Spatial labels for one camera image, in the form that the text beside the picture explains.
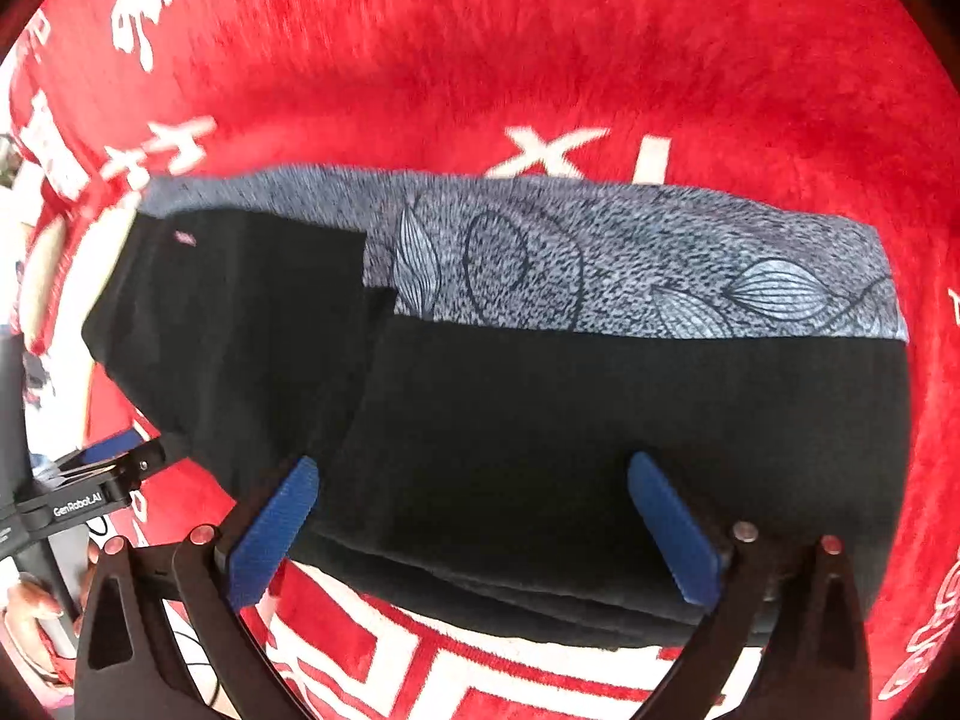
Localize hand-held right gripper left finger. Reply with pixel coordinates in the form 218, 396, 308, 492
73, 454, 320, 720

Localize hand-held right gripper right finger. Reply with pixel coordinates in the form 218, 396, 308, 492
628, 452, 875, 720

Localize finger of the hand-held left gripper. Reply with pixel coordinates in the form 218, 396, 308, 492
64, 441, 167, 492
52, 431, 147, 477

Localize black pants with floral trim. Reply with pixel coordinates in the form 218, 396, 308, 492
81, 165, 912, 650

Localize person's left hand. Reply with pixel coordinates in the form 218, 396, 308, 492
0, 574, 80, 687

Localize beige oval object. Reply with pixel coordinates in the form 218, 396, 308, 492
21, 221, 72, 335

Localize red printed blanket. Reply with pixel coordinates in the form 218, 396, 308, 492
0, 0, 960, 720

